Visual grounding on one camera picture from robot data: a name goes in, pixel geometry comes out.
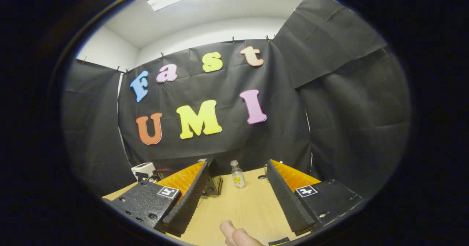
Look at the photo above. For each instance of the white toaster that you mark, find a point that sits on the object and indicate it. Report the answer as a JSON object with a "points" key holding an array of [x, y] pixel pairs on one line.
{"points": [[143, 170]]}

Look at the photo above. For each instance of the clear glass bottle yellow label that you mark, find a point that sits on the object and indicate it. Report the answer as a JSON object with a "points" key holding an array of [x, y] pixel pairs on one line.
{"points": [[238, 178]]}

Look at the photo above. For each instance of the black backdrop cloth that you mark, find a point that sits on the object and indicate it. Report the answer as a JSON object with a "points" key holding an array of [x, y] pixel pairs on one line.
{"points": [[220, 88]]}

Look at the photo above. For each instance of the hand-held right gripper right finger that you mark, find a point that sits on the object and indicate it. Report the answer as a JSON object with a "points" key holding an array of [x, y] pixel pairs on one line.
{"points": [[285, 198]]}

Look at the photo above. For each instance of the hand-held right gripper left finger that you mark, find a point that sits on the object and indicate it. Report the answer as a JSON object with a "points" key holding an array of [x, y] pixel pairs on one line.
{"points": [[190, 198]]}

